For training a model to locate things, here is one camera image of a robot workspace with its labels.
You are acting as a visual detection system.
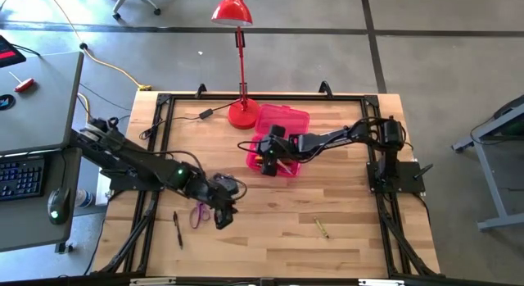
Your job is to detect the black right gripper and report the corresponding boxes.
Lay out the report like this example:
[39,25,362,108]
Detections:
[256,124,300,176]

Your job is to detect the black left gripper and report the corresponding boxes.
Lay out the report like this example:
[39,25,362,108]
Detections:
[196,173,246,231]

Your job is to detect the purple handled scissors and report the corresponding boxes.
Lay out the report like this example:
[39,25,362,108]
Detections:
[188,202,212,230]

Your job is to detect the black ballpoint pen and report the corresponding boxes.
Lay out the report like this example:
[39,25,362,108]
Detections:
[172,211,184,250]

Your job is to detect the pink plastic supply box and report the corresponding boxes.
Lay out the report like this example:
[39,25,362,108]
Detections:
[245,103,311,179]

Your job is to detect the short olive pencil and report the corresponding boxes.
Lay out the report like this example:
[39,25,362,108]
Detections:
[314,217,330,240]

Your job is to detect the red desk lamp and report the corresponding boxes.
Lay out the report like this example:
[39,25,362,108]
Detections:
[211,0,261,130]

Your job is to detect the white blue bottle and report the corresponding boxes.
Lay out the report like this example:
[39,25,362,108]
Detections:
[73,188,93,209]

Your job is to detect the black computer mouse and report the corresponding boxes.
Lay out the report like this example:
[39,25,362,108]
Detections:
[47,186,71,226]

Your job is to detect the black backlit keyboard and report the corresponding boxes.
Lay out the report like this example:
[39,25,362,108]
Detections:
[0,154,46,202]

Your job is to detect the grey office desk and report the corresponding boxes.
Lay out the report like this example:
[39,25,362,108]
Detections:
[0,51,85,254]

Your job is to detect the grey metal side table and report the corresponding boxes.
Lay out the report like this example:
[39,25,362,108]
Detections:
[452,93,524,232]

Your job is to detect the black tablet screen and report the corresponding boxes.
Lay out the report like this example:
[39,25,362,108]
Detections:
[0,34,26,69]

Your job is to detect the black aluminium table frame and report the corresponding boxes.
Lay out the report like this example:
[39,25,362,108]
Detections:
[92,92,441,279]

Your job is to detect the black lamp cable with switch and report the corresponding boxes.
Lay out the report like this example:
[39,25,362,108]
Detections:
[138,98,246,140]

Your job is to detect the silver metal bracket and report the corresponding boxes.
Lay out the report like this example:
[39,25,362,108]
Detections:
[358,279,406,286]
[129,277,177,286]

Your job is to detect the thin black floor cable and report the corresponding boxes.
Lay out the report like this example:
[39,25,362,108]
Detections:
[76,83,132,123]

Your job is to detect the yellow extension cable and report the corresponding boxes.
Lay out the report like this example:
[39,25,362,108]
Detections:
[44,0,152,115]

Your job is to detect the red handled screwdriver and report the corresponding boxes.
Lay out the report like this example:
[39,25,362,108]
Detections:
[8,71,35,93]

